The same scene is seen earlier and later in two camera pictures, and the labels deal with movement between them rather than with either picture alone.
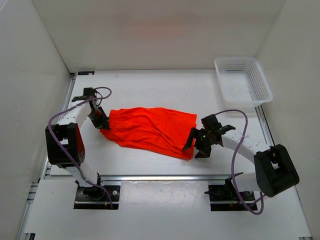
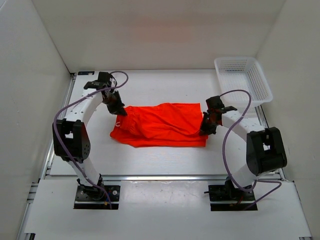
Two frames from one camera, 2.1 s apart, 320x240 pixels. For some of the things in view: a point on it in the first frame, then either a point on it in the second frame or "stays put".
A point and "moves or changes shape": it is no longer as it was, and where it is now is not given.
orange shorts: x=164 y=131 moves or changes shape
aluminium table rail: x=195 y=178 stays put
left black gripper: x=103 y=124 → x=118 y=109
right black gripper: x=204 y=152 → x=204 y=130
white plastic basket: x=242 y=81 stays put
